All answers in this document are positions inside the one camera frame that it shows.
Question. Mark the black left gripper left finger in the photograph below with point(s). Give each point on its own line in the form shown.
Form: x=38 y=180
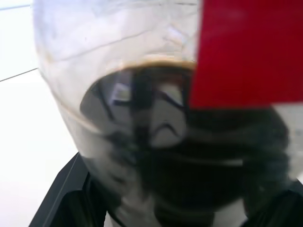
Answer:
x=64 y=203

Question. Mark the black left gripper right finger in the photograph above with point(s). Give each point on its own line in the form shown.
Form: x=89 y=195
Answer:
x=286 y=208

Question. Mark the clear plastic drink bottle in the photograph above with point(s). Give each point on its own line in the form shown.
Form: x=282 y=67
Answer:
x=236 y=47

